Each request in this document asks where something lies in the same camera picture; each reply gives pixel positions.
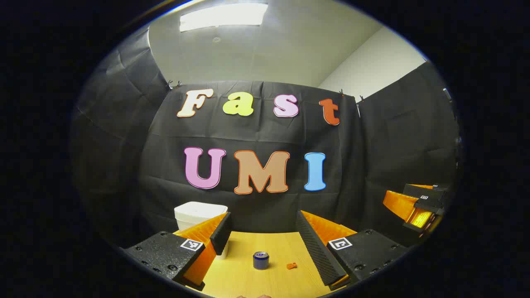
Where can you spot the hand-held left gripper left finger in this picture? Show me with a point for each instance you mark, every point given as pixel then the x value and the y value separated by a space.
pixel 221 234

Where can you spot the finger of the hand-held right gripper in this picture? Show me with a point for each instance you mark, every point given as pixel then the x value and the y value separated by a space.
pixel 399 205
pixel 439 186

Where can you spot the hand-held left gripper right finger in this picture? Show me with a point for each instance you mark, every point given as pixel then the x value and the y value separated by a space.
pixel 316 248

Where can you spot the white desktop garbage bin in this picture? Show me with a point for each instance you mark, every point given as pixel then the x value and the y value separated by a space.
pixel 198 213

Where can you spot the blue pop can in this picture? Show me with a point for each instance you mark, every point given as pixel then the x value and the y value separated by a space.
pixel 261 261

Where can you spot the wooden desktop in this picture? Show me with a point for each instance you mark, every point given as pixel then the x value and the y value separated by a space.
pixel 248 283

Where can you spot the black backdrop cloth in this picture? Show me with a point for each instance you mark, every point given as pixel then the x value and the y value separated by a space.
pixel 256 132

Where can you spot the ceiling light panel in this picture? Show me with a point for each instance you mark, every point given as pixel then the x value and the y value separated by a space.
pixel 223 16

